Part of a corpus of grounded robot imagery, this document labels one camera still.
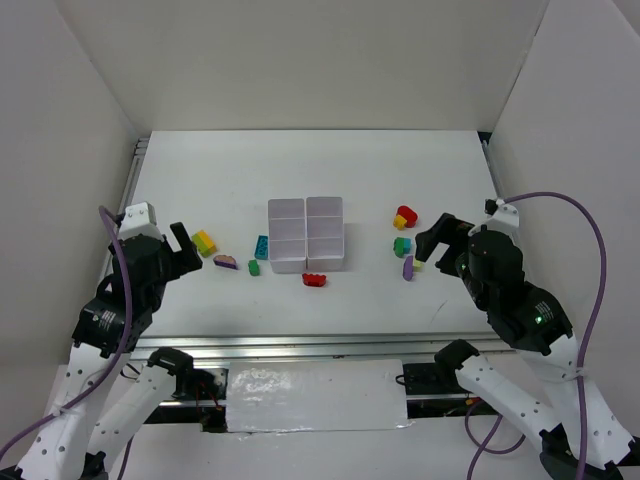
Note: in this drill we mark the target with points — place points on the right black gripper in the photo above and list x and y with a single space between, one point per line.
455 242

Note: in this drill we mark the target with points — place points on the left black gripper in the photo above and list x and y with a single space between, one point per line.
170 257

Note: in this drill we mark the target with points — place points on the blue square lego brick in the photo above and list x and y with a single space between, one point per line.
407 245

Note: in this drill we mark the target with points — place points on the green square lego brick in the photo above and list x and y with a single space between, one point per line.
399 247

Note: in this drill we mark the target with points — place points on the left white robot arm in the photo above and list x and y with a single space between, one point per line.
78 439

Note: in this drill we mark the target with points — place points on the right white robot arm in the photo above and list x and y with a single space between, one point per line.
575 432

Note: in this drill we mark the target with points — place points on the yellow and lime lego stack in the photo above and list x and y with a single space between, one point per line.
204 244

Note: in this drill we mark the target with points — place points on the purple arched lego with print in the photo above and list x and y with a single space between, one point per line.
225 261

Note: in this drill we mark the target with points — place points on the yellow small lego brick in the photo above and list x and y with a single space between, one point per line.
399 222

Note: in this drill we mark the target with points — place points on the red round lego brick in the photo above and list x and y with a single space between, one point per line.
409 215

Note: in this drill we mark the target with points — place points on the small green lego brick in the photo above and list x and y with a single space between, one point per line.
254 267

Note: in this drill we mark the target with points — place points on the teal lego brick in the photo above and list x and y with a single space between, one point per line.
261 248

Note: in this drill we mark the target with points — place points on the left white divided container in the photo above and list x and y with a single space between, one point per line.
287 235

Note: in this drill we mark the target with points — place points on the white divided container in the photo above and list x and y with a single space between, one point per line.
287 235
325 233

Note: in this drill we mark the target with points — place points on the right white divided container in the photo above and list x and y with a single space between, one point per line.
325 233

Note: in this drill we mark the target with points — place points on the red arched lego brick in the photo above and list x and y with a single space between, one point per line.
314 280

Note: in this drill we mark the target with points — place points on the white taped front panel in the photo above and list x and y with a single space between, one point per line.
315 396

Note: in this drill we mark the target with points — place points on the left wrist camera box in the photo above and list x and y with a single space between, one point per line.
138 219

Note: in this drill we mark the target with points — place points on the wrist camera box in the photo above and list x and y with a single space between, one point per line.
138 219
501 216

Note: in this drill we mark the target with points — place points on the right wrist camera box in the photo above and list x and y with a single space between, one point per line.
501 216

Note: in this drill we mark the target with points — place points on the aluminium table rail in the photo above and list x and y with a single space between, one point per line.
230 348

